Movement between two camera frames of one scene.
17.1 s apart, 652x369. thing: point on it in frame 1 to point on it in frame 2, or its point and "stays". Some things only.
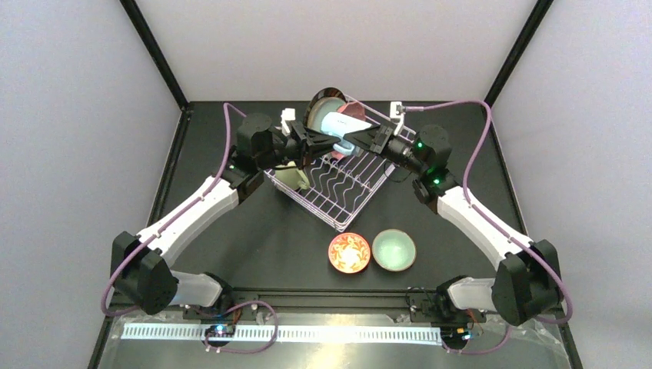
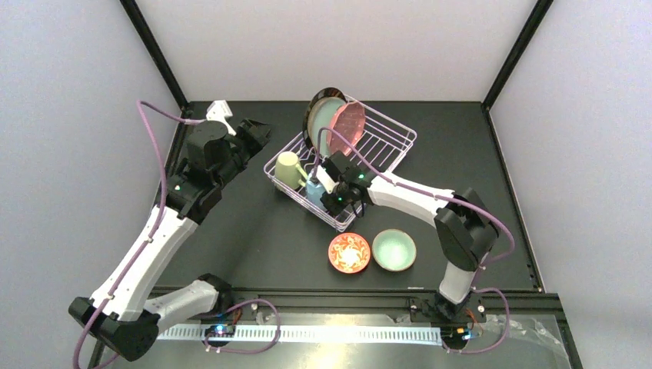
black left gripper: [297, 144] to [244, 141]
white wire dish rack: [337, 187] stays
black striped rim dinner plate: [324, 93] stays
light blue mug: [337, 124] to [314, 191]
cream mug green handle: [291, 178] stays
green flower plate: [319, 108] stays
